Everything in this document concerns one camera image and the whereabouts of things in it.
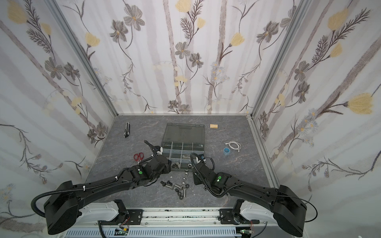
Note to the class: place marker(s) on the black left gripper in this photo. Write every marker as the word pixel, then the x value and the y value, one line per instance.
pixel 165 164

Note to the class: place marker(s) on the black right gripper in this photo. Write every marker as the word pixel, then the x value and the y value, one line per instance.
pixel 196 166

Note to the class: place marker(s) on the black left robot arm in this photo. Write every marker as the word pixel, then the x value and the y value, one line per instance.
pixel 61 207

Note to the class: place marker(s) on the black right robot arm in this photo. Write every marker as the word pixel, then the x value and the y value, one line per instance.
pixel 289 211

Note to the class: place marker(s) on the grey plastic organizer box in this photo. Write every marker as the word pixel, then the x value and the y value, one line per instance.
pixel 180 141

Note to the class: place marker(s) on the blue tape roll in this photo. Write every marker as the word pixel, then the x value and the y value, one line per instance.
pixel 226 151

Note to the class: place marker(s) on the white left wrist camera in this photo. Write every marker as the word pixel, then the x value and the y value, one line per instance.
pixel 159 150

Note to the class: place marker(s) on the red handled scissors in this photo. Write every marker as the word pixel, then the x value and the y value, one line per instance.
pixel 139 157

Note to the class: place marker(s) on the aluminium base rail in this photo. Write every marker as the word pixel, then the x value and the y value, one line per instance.
pixel 165 223

